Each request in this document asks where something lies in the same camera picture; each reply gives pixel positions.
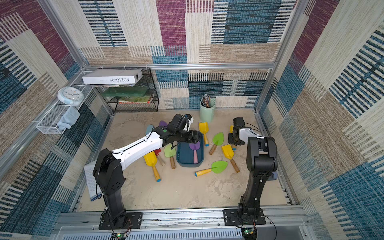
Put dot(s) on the green book on shelf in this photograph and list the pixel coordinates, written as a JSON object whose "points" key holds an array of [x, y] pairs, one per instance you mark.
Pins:
{"points": [[125, 92]]}

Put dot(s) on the white round clock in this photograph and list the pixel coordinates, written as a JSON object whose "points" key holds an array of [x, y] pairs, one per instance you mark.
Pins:
{"points": [[70, 96]]}

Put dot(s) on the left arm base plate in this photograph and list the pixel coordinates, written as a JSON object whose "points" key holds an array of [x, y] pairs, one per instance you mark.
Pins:
{"points": [[128, 220]]}

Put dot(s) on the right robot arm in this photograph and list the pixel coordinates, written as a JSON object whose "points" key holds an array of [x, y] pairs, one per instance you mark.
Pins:
{"points": [[261, 162]]}

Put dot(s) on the red shovel wooden handle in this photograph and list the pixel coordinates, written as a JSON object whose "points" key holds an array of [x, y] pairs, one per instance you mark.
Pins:
{"points": [[159, 158]]}

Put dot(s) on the light blue cloth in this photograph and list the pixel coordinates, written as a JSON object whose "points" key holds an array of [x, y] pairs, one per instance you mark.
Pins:
{"points": [[68, 119]]}

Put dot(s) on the dark teal storage box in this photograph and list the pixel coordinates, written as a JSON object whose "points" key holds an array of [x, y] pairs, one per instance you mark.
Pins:
{"points": [[185, 155]]}

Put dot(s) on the green trowel yellow handle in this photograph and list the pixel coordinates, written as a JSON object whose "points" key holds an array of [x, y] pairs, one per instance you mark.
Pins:
{"points": [[216, 167]]}

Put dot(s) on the yellow shovel wooden handle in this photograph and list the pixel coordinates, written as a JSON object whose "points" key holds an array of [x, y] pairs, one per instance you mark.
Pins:
{"points": [[229, 154]]}

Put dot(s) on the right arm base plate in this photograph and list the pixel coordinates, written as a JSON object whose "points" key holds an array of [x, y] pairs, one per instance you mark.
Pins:
{"points": [[233, 218]]}

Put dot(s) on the colored pencils bundle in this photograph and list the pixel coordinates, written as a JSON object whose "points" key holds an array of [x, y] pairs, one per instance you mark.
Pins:
{"points": [[206, 101]]}

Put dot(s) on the light blue trowel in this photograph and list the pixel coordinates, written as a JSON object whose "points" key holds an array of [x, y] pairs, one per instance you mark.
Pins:
{"points": [[149, 129]]}

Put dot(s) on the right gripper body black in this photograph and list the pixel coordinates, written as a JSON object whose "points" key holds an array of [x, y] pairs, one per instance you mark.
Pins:
{"points": [[235, 139]]}

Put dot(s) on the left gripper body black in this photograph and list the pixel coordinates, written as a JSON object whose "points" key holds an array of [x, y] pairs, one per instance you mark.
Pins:
{"points": [[185, 136]]}

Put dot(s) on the white wire basket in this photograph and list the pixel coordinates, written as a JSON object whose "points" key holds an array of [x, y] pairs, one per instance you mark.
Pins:
{"points": [[48, 125]]}

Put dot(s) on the colourful book on shelf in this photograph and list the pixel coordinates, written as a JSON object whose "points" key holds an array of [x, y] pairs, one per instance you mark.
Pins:
{"points": [[135, 100]]}

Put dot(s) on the white folio box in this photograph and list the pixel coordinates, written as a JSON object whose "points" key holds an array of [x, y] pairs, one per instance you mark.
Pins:
{"points": [[112, 77]]}

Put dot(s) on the open white book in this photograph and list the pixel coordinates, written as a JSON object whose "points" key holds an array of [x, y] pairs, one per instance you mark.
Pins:
{"points": [[94, 190]]}

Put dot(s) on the green trowel wooden handle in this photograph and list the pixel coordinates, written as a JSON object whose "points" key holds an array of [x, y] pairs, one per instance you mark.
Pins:
{"points": [[170, 152], [218, 140]]}

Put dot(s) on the mint green pencil cup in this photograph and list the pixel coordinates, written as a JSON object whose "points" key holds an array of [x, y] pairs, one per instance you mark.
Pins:
{"points": [[207, 114]]}

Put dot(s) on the purple trowel pink handle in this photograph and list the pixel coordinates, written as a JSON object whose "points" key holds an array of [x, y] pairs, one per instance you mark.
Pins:
{"points": [[195, 147], [163, 124]]}

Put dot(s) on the black wire shelf rack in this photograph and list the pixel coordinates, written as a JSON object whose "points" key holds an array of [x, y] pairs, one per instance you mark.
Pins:
{"points": [[146, 81]]}

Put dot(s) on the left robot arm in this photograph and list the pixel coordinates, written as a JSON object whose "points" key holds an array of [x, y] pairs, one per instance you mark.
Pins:
{"points": [[109, 167]]}

